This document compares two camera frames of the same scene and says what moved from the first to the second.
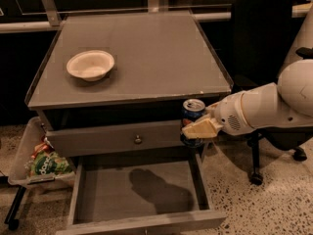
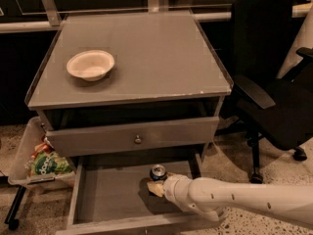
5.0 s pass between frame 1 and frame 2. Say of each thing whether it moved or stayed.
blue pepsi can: moved
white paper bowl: stayed
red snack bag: stayed
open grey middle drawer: stayed
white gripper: moved
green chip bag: stayed
